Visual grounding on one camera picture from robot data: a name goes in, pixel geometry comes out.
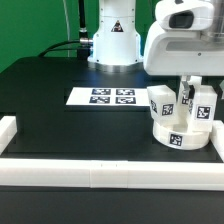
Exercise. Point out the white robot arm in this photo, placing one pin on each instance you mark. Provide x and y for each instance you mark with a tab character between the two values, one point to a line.
117	47

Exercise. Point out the white front fence bar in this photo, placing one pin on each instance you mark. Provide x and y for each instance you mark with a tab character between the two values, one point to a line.
112	174

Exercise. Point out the white left fence bar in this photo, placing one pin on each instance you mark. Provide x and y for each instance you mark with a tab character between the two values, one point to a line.
8	129

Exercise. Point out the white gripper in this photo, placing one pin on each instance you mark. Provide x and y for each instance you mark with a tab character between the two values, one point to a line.
182	53

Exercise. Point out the white marker sheet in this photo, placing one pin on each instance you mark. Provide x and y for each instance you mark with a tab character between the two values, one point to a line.
95	96

